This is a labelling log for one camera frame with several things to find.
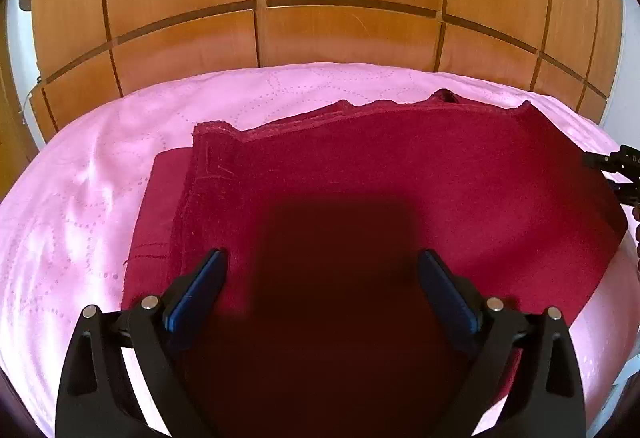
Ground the dark red long-sleeved shirt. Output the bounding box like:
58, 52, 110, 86
121, 89, 628, 438

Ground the person's right hand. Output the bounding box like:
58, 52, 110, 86
631, 204, 640, 275

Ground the pink quilted bed cover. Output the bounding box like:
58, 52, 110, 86
0, 62, 640, 438

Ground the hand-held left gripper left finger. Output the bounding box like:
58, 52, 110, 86
55, 248, 229, 438

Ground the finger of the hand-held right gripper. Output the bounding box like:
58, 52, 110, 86
582, 145, 640, 179
602, 172, 640, 205

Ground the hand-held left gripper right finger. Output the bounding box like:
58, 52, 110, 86
417, 249, 586, 438

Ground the wooden door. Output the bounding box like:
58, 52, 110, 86
0, 62, 40, 179

